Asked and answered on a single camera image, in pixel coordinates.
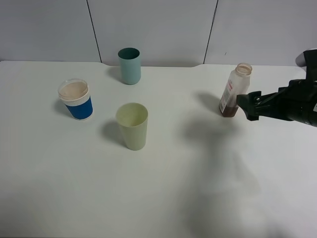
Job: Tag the clear plastic drink bottle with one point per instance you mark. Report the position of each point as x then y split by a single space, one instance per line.
238 83

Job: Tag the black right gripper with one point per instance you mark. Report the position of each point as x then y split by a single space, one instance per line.
296 102

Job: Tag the pale green plastic cup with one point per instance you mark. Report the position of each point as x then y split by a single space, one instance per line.
132 119

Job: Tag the blue sleeved paper cup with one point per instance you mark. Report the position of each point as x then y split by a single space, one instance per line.
75 95

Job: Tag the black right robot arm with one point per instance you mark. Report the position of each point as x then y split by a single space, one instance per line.
310 61

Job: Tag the teal plastic cup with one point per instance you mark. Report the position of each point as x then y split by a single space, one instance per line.
130 65

